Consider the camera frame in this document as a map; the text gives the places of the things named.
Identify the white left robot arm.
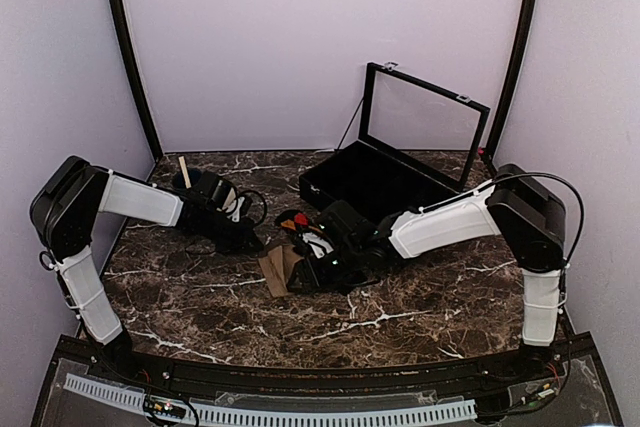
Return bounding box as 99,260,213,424
29,156,264,346

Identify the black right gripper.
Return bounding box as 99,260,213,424
287,240,365,294

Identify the black table edge rail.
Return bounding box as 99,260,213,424
99,336,566,398

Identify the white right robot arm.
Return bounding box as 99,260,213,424
274,164,575,381

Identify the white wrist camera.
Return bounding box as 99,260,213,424
225,192,253,222
301,230,334,259

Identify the wooden stir stick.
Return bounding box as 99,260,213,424
178,156,192,189

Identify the tan brown sock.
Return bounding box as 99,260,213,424
258,244,302,298

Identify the black glass-lid display box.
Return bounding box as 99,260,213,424
299,62,490,223

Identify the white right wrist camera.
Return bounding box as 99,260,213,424
301,230,334,259

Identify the dark blue mug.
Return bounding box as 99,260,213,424
171,168,203,192

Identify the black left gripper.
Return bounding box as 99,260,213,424
194,209,262,255

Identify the black argyle sock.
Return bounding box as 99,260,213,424
274,209,326,243

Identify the white slotted cable duct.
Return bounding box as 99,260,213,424
63,373,477,426

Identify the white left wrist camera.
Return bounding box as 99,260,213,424
225,192,253,222

